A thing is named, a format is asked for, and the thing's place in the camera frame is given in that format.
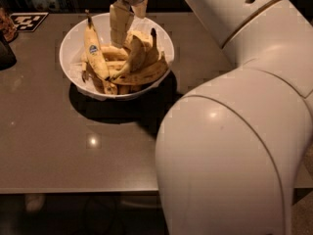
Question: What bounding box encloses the banana with blue sticker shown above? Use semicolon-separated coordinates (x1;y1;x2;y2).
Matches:
84;10;110;80

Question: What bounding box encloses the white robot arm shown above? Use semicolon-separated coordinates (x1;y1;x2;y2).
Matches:
156;0;313;235

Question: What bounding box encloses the black white marker tag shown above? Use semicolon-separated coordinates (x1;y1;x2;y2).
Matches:
10;12;48;32

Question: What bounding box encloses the dark round object at left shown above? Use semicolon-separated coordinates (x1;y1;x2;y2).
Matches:
0;31;17;70

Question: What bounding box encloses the white bowl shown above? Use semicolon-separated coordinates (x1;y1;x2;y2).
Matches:
59;18;175;101

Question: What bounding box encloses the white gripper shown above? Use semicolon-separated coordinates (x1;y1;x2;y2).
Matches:
110;0;149;48

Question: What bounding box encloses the patterned jar at left edge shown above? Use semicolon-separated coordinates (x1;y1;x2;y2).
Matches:
0;8;18;42

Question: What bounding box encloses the curved yellow banana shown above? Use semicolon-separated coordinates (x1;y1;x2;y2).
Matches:
112;35;146;80

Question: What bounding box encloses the long banana at bowl front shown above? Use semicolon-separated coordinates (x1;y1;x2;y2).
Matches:
112;53;168;85

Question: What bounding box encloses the small banana at bowl bottom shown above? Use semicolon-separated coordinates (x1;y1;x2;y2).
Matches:
103;81;118;95

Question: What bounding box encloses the banana lying behind sticker banana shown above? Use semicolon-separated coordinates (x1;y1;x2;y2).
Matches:
80;44;130;63

